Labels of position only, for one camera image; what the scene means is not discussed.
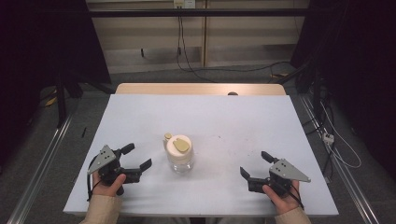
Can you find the wooden upright post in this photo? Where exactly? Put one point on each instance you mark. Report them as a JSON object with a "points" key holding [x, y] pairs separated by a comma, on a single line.
{"points": [[204, 34]]}

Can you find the person's left hand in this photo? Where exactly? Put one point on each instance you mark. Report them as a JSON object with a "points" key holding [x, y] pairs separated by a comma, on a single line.
{"points": [[107, 188]]}

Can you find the wooden table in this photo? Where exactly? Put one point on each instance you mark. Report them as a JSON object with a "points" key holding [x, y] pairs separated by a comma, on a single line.
{"points": [[186, 88]]}

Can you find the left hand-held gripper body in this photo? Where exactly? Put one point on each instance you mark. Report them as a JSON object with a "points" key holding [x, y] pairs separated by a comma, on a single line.
{"points": [[109, 169]]}

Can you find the glass jar with cream lid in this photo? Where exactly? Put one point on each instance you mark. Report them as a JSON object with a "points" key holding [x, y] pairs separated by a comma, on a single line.
{"points": [[180, 154]]}

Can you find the white board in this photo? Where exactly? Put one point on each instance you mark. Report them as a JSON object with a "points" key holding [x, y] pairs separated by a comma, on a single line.
{"points": [[218, 130]]}

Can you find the black metal stand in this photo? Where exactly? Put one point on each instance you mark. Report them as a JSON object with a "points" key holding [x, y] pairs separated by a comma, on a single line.
{"points": [[61, 99]]}

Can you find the white wall socket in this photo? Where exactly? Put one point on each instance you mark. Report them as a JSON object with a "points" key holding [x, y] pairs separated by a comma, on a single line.
{"points": [[184, 3]]}

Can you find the black horizontal bar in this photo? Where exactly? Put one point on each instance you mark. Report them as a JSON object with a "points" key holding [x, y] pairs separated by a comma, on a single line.
{"points": [[199, 12]]}

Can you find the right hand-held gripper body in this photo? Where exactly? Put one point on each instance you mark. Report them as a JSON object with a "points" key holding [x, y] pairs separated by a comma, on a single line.
{"points": [[281, 175]]}

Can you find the person's right hand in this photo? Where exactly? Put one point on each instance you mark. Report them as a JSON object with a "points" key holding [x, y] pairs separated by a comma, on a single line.
{"points": [[285, 200]]}

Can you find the white power strip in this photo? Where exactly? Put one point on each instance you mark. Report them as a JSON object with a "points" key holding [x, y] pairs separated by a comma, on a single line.
{"points": [[328, 138]]}

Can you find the black curtain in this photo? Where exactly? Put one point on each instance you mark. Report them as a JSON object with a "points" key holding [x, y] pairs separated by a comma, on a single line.
{"points": [[358, 62], [43, 40]]}

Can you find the aluminium rail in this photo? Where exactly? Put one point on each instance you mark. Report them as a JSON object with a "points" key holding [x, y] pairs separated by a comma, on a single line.
{"points": [[40, 168], [342, 168]]}

